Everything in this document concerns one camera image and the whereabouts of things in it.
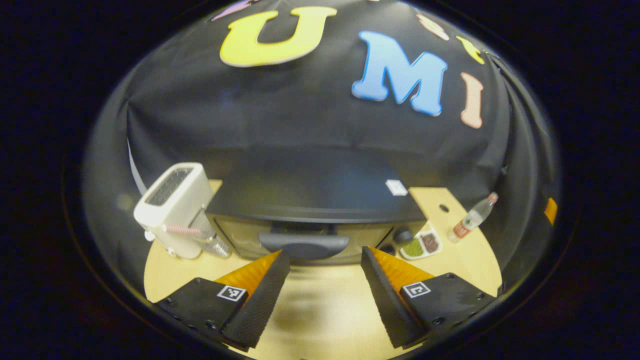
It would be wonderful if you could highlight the pink checked straw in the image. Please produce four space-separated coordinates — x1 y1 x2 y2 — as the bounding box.
162 224 204 237

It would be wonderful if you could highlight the metal wire basket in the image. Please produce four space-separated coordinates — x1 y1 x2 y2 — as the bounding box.
192 207 232 259

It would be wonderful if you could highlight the black backdrop cloth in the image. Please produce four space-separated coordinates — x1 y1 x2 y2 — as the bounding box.
82 0 563 296

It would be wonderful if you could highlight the black electric oven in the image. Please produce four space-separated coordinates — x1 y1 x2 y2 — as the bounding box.
205 147 429 266

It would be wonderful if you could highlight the clear bottle with red label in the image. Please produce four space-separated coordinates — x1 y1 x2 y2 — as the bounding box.
447 192 499 244

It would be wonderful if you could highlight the white sectioned dish with beans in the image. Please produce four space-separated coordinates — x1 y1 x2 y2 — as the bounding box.
399 227 443 261

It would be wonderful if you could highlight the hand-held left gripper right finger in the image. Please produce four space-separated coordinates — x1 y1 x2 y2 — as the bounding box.
360 246 499 350

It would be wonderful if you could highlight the white toaster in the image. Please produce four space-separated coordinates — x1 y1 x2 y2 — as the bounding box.
133 162 216 260

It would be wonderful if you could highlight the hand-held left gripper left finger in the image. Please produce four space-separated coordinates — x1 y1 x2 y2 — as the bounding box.
151 250 291 351

